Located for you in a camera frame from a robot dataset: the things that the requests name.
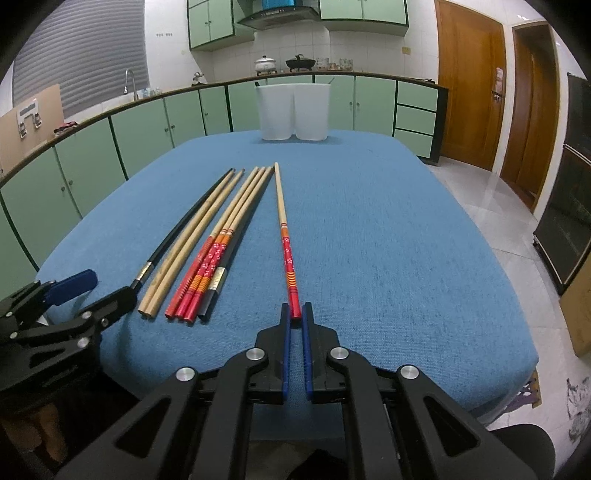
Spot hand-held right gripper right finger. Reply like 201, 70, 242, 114
302, 302, 539, 480

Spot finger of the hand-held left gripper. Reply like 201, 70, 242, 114
0, 270, 99, 334
0, 286, 139, 357

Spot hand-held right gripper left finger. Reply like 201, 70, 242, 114
55, 303, 291, 480

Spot plain bamboo chopstick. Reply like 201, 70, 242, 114
137, 171, 241, 317
147, 169, 245, 319

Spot red patterned bamboo chopstick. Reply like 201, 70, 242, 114
274, 161, 302, 321
165, 166, 259, 320
174, 166, 267, 322
184, 166, 274, 324

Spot black chopstick silver band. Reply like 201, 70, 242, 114
130, 169, 233, 291
198, 267, 228, 320

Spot white two-compartment utensil holder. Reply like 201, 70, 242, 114
255, 83, 331, 142

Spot green lower kitchen cabinets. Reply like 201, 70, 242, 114
0, 74, 450, 301

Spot brown cardboard board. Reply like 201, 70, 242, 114
0, 84, 64, 160

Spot purple plastic stool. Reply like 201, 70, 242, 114
508, 369, 541, 409

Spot grey window blind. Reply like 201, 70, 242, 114
11, 0, 151, 118

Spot cardboard box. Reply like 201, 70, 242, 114
558, 268, 591, 358

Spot grey patterned rag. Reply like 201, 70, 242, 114
566, 378, 591, 444

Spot black wok with lid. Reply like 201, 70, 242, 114
285, 54, 317, 72

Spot black glass cabinet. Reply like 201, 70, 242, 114
533, 73, 591, 296

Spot wooden door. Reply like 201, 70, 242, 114
501, 23, 561, 213
435, 0, 506, 171

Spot range hood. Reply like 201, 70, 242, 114
238, 0, 319, 31

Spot white bracket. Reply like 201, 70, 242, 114
17, 102, 41, 136

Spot green wall cabinet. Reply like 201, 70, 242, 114
318, 0, 409, 38
187, 0, 254, 51

